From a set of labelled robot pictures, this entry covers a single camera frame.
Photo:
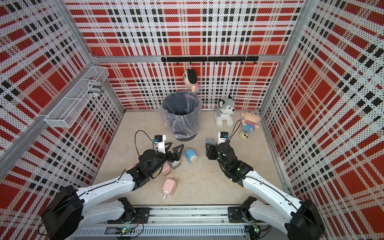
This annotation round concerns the grey white husky plush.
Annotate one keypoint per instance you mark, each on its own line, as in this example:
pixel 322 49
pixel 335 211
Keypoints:
pixel 225 112

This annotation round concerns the clear plastic bin liner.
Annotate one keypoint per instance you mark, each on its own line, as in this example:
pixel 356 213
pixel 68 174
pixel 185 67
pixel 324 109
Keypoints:
pixel 180 120

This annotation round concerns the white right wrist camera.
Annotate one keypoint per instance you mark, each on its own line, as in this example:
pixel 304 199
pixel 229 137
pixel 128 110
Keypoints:
pixel 222 137

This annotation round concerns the hanging boy doll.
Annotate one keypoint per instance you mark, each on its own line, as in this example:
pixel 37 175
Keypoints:
pixel 190 79

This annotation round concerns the pink pig plush blue shirt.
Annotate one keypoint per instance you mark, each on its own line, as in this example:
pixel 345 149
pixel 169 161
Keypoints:
pixel 250 121

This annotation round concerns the light blue pencil sharpener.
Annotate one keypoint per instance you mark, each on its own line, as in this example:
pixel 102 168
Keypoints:
pixel 175 164

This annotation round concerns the cream round face ball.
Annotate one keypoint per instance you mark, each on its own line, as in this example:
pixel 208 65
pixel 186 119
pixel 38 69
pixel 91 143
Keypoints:
pixel 243 135

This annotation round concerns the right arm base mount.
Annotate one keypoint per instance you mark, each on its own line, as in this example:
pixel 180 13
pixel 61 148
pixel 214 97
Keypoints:
pixel 239 215

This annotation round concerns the pink pencil sharpener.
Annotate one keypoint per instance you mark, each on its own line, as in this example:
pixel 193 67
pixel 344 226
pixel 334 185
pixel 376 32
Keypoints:
pixel 166 170
pixel 169 188

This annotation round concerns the aluminium front rail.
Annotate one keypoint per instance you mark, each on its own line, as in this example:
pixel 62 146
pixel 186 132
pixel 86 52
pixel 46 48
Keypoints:
pixel 178 221

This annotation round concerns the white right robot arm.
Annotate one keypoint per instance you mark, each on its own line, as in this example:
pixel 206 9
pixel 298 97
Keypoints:
pixel 299 220

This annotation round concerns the bright blue pencil sharpener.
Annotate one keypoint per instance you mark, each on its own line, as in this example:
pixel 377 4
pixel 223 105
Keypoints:
pixel 190 155

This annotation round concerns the white wire mesh shelf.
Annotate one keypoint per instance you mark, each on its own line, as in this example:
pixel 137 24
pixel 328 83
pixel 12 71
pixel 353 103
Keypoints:
pixel 66 112

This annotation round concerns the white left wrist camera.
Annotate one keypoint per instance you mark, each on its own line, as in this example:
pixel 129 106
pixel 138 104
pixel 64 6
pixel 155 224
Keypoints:
pixel 159 141

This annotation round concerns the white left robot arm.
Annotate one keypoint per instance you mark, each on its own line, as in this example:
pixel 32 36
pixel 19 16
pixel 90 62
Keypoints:
pixel 72 209

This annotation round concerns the dark grey trash bin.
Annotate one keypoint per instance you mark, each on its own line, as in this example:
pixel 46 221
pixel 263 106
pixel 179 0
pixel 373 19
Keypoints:
pixel 181 115

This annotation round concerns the black hook rail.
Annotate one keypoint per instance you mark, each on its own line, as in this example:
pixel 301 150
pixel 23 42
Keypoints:
pixel 214 59

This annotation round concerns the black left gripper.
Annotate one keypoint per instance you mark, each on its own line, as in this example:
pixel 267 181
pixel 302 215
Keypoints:
pixel 175 150

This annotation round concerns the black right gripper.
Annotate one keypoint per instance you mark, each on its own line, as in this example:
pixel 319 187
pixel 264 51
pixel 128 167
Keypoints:
pixel 211 151

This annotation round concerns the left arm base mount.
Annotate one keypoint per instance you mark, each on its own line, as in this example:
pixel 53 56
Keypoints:
pixel 133 216

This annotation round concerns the small striped can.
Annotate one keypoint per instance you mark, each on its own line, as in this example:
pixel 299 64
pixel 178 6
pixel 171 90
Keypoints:
pixel 94 87

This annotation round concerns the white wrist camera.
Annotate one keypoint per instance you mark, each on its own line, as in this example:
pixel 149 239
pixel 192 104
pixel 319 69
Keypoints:
pixel 159 141
pixel 222 137

